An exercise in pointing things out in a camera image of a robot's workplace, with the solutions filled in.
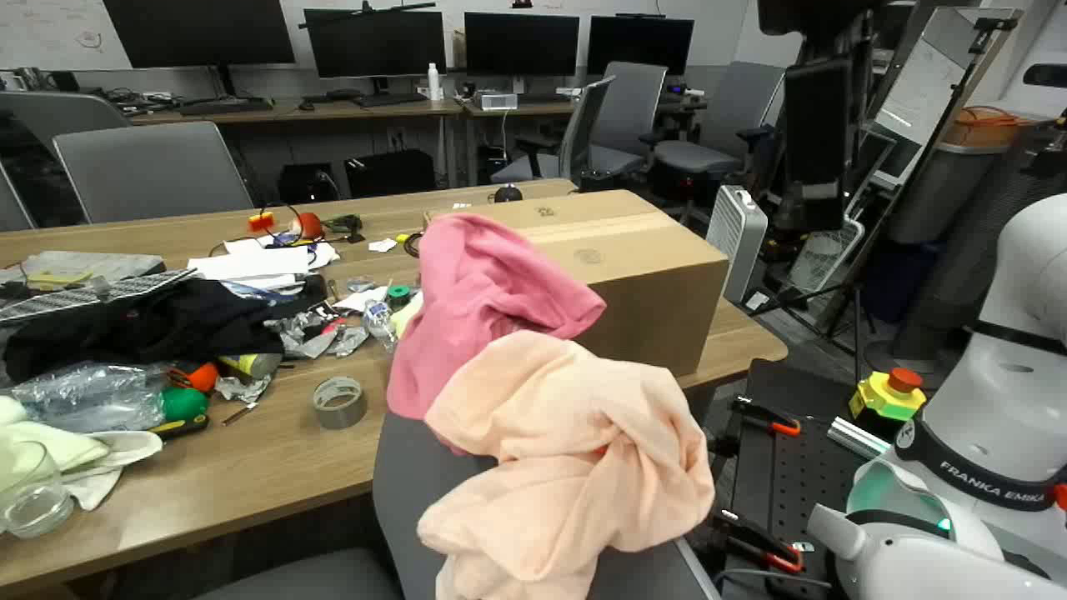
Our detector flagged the grey office chair with headrest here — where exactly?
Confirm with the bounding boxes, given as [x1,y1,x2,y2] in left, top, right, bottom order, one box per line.
[194,411,726,600]

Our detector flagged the grey folded cloth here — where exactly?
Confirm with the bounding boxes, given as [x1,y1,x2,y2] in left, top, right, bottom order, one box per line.
[20,245,168,292]

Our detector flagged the dark green object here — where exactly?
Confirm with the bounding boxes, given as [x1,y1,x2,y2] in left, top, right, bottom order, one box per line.
[327,214,366,245]

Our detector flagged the white papers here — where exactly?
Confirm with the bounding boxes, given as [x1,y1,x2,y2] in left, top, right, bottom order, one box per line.
[187,232,345,289]

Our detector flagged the grey trash can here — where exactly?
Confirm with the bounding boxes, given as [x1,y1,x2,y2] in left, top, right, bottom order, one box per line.
[884,104,1024,249]

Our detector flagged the grey tape roll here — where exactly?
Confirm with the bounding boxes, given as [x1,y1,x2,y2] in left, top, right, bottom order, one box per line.
[309,372,372,433]

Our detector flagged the green toy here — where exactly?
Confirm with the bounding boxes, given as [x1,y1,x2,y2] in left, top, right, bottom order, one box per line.
[158,384,215,433]

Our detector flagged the peach cloth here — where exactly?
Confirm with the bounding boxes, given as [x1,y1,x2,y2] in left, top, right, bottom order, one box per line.
[415,331,718,600]

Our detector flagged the large cardboard box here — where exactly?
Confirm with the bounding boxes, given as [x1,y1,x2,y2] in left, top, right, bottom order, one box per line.
[431,187,735,380]

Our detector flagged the pink cloth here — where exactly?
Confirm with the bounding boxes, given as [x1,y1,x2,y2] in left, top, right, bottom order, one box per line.
[384,210,612,422]

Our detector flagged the clear plastic bag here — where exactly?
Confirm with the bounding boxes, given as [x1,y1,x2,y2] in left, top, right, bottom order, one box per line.
[12,361,174,433]

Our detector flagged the large black bag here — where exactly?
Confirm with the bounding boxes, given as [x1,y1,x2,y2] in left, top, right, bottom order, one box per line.
[345,147,441,199]

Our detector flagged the wall whiteboard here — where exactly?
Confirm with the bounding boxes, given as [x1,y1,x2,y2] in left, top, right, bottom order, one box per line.
[0,0,133,74]

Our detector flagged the black keyboard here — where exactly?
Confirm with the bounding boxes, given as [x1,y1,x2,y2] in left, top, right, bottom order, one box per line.
[180,94,278,117]

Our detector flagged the yellow cloth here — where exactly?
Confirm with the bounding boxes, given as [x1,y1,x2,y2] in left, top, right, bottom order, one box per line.
[391,289,428,339]

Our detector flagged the white tilted panel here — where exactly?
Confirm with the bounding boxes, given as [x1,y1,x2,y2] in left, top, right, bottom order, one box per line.
[875,7,985,147]

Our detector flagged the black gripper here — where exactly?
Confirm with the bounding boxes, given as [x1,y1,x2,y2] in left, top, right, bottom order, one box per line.
[782,57,857,232]

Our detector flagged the white floor appliance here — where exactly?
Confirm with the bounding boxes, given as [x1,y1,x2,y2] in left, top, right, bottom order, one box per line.
[792,214,866,298]

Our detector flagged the clear plastic bottle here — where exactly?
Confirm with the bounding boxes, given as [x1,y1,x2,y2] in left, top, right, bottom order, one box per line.
[363,298,399,354]

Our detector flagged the large black monitor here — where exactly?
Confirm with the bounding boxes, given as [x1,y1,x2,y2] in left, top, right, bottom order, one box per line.
[99,0,297,95]

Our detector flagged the orange handled black clamp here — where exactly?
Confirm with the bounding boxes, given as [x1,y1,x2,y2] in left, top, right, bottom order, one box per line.
[726,394,803,441]
[713,508,813,580]

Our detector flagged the yellow red emergency stop button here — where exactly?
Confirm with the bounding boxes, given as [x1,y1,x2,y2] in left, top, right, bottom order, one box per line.
[846,362,930,443]

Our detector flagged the small black bag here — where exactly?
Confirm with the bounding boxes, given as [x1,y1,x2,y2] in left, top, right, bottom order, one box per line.
[278,163,345,208]

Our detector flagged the orange toy piece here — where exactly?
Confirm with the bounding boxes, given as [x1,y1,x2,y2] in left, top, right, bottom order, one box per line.
[180,361,224,394]

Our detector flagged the long wooden table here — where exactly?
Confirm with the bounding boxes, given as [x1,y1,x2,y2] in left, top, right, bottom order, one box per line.
[0,178,792,593]

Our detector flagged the crumpled foil wrapper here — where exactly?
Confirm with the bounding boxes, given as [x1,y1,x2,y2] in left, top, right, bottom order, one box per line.
[278,309,375,362]

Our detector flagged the clear plastic cup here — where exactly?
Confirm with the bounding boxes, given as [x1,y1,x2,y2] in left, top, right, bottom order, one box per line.
[0,435,82,543]

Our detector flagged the white space heater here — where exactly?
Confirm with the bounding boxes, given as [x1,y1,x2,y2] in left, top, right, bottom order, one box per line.
[704,183,772,308]

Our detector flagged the long wooden desk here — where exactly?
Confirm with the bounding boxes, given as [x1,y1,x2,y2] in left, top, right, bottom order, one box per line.
[132,95,472,193]

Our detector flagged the black cloth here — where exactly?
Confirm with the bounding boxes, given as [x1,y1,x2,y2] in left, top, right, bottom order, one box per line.
[3,275,327,384]

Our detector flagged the pale white cloth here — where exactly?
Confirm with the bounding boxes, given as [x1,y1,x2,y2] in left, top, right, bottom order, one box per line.
[0,394,168,513]

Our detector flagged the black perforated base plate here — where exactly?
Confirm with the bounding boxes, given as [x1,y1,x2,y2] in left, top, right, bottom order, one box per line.
[710,361,895,600]

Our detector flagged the grey striped fabric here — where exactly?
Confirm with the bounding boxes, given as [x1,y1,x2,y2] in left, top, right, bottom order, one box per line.
[0,270,194,325]

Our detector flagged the short wooden desk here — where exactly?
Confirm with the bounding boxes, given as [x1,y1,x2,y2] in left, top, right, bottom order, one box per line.
[461,94,594,187]

